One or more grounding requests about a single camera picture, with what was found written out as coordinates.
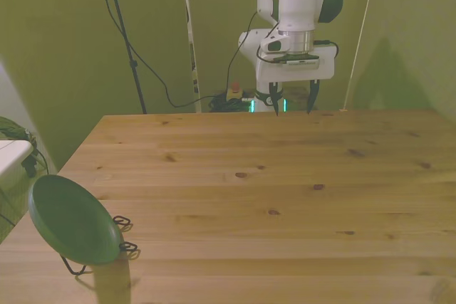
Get white box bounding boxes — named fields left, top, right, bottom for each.
left=0, top=139, right=33, bottom=181

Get thin white cord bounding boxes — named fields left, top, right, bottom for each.
left=340, top=0, right=378, bottom=112

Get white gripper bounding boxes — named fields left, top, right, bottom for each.
left=255, top=43, right=338, bottom=117

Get black wire plate rack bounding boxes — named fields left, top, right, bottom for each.
left=59, top=215, right=138, bottom=277

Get green round plate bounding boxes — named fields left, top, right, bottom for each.
left=28, top=174, right=123, bottom=266

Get black camera tripod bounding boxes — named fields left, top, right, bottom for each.
left=100, top=0, right=147, bottom=115

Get white vertical pole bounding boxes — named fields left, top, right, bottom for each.
left=180, top=0, right=202, bottom=113

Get long black hanging cable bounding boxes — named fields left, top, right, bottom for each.
left=91, top=0, right=259, bottom=109

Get red emergency stop button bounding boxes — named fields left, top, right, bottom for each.
left=227, top=82, right=244, bottom=101

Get dark floor cable bundle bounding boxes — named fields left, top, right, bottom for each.
left=207, top=93, right=252, bottom=113

